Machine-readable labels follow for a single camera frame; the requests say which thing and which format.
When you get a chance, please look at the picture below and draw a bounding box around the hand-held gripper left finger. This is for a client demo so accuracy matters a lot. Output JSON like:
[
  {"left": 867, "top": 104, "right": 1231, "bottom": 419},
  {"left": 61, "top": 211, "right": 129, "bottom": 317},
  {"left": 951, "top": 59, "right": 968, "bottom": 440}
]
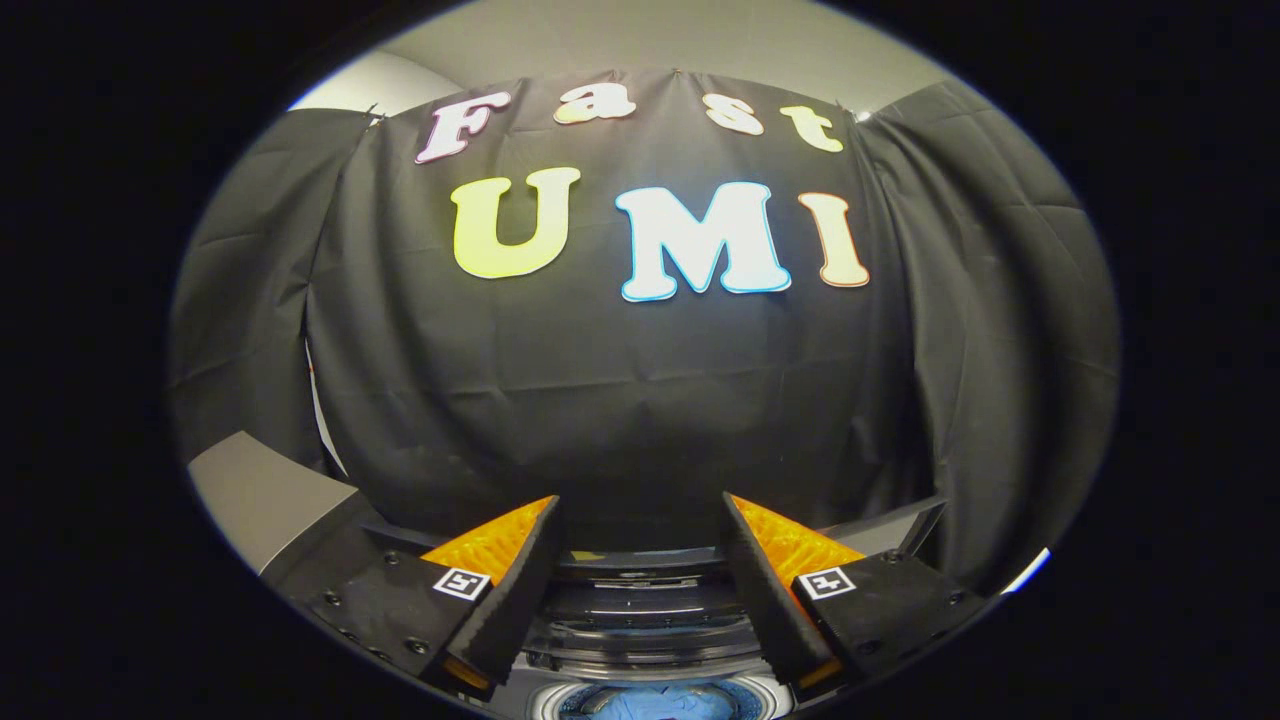
[{"left": 305, "top": 494, "right": 563, "bottom": 699}]

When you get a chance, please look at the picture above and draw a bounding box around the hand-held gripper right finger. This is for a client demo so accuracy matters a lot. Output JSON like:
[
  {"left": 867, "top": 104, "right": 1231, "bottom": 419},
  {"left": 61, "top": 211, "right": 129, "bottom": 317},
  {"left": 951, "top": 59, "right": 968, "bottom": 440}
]
[{"left": 720, "top": 492, "right": 986, "bottom": 696}]

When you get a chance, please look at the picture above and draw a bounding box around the dark grey washing machine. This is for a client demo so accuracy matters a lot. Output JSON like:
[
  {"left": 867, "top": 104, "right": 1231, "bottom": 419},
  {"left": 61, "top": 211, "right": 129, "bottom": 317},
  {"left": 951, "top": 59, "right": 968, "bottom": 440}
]
[{"left": 490, "top": 660, "right": 801, "bottom": 720}]

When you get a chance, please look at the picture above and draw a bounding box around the light blue polo shirt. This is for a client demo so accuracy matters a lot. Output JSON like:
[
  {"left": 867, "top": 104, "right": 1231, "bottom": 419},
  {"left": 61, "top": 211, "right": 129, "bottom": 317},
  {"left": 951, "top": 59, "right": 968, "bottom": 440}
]
[{"left": 580, "top": 685, "right": 741, "bottom": 720}]

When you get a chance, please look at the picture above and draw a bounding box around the black backdrop cloth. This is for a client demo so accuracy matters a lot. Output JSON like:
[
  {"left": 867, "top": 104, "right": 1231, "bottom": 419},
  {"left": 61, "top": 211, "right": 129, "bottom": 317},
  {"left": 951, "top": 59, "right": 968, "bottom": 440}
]
[{"left": 168, "top": 68, "right": 1121, "bottom": 601}]

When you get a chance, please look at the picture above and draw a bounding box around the grey cabinet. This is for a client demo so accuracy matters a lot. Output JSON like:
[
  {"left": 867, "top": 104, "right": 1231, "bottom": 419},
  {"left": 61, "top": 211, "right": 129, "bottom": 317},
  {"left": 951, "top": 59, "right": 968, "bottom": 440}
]
[{"left": 188, "top": 430, "right": 376, "bottom": 576}]

